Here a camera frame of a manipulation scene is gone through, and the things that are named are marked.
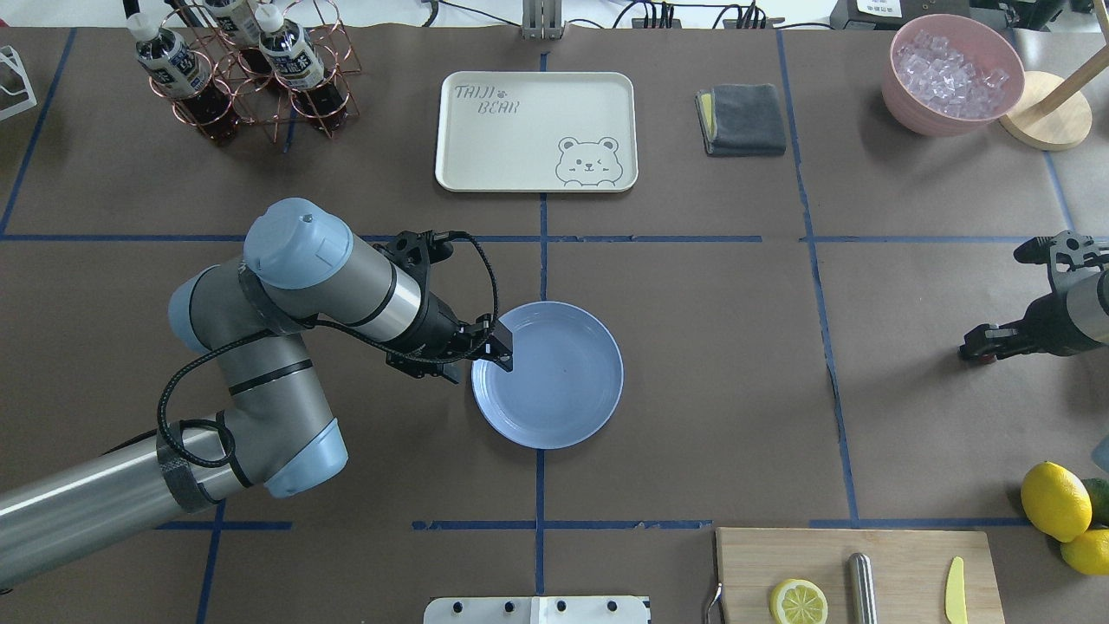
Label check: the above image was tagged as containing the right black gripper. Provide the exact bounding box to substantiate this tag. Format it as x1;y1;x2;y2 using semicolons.
958;295;1079;364

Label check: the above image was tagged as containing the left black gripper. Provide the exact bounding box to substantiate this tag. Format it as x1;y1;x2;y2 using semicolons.
386;295;513;383

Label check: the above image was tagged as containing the blue plate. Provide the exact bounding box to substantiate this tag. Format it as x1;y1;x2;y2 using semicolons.
470;301;625;450

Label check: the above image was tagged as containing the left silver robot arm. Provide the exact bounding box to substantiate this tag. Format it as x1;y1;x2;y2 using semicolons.
1;198;513;589

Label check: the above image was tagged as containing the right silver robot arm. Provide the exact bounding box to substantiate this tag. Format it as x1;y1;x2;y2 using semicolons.
958;272;1108;364

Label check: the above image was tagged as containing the yellow lemon near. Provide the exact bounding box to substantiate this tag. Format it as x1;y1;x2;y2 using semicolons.
1021;461;1093;543

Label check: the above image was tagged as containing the yellow lemon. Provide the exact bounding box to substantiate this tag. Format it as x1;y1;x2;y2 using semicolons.
1059;528;1109;575
1021;461;1093;543

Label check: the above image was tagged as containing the green lime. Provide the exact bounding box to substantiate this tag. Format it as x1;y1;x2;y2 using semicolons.
1081;478;1109;528

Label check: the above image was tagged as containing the cream bear tray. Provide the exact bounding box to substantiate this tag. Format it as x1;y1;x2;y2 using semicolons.
435;71;639;193

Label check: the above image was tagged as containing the wooden cup stand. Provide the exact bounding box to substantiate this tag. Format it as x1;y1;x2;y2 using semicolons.
1001;47;1108;152

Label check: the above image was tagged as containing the yellow lemon far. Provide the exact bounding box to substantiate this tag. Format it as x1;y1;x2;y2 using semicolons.
1059;528;1109;575

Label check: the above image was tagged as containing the wooden cutting board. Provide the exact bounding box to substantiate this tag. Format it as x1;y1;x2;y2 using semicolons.
706;528;1007;624

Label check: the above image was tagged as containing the steel muddler black tip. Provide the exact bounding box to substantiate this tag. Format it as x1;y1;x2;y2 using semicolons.
847;552;877;624

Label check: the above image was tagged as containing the yellow plastic knife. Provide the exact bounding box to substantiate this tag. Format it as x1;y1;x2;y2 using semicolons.
944;556;968;624

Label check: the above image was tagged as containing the pink bowl of ice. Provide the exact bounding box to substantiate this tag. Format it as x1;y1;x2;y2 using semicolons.
882;13;1025;137

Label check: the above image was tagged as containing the lemon half slice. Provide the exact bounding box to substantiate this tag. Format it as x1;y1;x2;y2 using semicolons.
769;577;830;623

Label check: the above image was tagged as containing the grey folded cloth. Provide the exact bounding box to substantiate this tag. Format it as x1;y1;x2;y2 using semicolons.
696;84;787;157

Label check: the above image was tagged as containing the drink bottle two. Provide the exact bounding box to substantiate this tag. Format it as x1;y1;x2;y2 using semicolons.
254;3;347;133

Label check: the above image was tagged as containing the drink bottle three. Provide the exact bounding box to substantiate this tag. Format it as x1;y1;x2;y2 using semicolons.
203;1;261;51

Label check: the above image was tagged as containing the drink bottle one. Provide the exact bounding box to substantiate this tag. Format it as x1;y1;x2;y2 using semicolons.
126;12;238;145

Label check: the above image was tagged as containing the white cup rack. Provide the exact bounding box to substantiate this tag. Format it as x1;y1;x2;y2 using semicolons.
1;47;38;120

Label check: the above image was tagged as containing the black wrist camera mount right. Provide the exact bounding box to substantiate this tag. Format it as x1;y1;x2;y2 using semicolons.
1013;231;1108;295

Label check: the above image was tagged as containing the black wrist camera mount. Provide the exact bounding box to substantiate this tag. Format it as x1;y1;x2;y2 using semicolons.
377;231;461;295
1013;231;1108;295

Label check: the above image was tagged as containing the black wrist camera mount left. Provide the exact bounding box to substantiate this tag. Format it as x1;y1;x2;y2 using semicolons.
377;231;461;295

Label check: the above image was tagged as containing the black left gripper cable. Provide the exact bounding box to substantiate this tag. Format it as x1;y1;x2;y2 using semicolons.
156;231;501;469

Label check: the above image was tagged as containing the aluminium frame post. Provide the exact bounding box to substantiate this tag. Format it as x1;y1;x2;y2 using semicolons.
522;0;564;41

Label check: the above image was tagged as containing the copper wire bottle rack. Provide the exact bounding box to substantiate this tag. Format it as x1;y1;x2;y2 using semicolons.
155;1;363;150

